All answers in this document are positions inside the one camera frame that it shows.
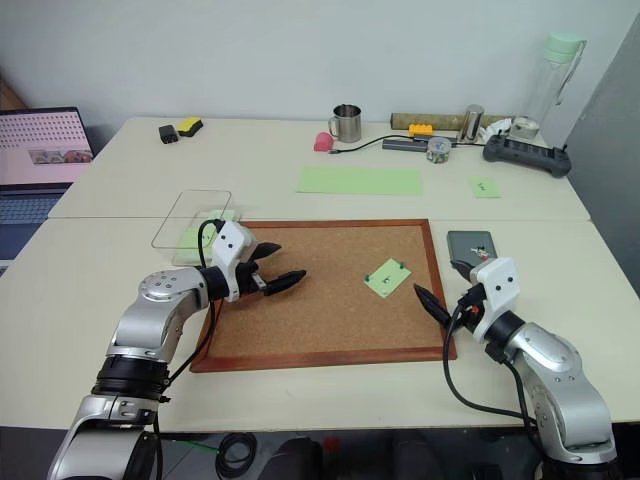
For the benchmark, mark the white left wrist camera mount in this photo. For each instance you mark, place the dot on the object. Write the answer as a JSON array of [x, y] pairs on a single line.
[[230, 245]]

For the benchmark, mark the stainless steel mug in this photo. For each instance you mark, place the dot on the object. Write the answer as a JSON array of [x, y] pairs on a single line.
[[347, 124]]

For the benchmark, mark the clear plastic container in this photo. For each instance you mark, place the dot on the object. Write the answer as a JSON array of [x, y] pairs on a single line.
[[172, 235]]

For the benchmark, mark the grey USB hub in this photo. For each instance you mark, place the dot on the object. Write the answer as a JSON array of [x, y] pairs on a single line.
[[402, 144]]

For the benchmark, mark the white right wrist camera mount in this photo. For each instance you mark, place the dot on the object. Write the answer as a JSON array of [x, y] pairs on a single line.
[[497, 290]]

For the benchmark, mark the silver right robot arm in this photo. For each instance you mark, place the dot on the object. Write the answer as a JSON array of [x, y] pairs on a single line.
[[555, 365]]

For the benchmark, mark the dark grey tray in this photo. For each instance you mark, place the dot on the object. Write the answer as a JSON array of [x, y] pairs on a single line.
[[462, 245]]

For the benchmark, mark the black handheld controller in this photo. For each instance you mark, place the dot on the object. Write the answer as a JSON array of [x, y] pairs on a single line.
[[530, 154]]

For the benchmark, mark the small green written note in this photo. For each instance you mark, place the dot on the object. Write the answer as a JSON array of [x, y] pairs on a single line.
[[486, 187]]

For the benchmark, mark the large green paper sheet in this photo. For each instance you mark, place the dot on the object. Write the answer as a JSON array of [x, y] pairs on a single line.
[[359, 180]]

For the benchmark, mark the pink round object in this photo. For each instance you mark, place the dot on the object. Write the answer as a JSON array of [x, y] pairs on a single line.
[[323, 142]]

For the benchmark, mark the small clear glass jar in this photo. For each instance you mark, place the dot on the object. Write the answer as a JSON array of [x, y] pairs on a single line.
[[525, 129]]

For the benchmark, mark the yellow and black eraser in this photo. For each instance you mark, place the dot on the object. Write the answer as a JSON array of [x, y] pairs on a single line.
[[189, 126]]

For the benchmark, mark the green sticky note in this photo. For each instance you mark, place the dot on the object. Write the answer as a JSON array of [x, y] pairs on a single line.
[[387, 280]]

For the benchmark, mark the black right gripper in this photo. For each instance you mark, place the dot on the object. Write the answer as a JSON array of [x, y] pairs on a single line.
[[471, 305]]

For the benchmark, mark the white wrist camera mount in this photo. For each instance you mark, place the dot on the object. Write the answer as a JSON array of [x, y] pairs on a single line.
[[497, 290], [230, 245]]

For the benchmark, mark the clear bottle green lid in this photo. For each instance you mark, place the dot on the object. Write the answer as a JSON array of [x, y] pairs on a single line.
[[552, 85]]

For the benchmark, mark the metal cylinder cup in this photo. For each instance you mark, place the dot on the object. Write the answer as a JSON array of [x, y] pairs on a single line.
[[472, 125]]

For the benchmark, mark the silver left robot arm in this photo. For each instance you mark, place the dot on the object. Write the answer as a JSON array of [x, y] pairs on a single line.
[[150, 320]]

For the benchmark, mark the small black box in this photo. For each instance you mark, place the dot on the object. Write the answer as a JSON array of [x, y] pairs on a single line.
[[168, 134]]

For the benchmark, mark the open laptop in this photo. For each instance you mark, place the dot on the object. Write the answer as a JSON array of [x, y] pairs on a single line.
[[40, 155]]

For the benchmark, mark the rolled cork sheet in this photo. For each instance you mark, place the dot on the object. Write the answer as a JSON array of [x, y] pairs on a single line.
[[430, 120]]

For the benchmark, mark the yellow toy brick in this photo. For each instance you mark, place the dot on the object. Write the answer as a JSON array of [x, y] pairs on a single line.
[[421, 130]]

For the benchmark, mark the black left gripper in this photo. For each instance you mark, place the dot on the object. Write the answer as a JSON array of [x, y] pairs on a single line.
[[246, 280]]

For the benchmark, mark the dark rounded shape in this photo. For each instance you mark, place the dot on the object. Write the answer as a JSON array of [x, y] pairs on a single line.
[[297, 460]]

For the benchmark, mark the grey panel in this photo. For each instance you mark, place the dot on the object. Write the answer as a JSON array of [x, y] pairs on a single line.
[[607, 175]]

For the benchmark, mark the wood-framed cork board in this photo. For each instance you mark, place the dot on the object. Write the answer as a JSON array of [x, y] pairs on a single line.
[[320, 320]]

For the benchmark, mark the white crumpled cloth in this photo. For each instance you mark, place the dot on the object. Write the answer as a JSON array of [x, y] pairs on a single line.
[[495, 127]]

